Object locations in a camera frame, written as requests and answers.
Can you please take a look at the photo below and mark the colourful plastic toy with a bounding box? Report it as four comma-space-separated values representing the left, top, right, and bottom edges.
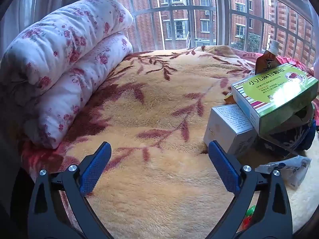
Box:
241, 205, 256, 230

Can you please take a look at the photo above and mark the white blue plastic wrapper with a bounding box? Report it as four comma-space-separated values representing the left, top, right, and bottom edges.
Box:
255, 155, 311, 190

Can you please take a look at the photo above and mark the white medicine box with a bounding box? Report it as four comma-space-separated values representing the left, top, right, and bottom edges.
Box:
203, 104, 257, 157

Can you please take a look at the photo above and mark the green medicine box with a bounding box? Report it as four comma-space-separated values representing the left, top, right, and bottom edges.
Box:
231, 63, 318, 136

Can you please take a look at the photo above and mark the blue cloth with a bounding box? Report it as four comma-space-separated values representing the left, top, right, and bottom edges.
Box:
258, 103, 316, 158

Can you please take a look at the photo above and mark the beige floral plush blanket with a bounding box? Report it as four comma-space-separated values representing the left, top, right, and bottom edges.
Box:
22, 46, 258, 238

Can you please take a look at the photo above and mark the folded floral white quilt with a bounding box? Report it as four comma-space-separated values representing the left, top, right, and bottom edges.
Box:
1, 0, 132, 148

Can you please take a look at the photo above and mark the sheer white curtain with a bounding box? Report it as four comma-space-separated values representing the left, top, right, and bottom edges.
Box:
1, 0, 63, 55

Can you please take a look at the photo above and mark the window frame with bars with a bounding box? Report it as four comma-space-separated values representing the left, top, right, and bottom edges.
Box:
63, 0, 317, 68

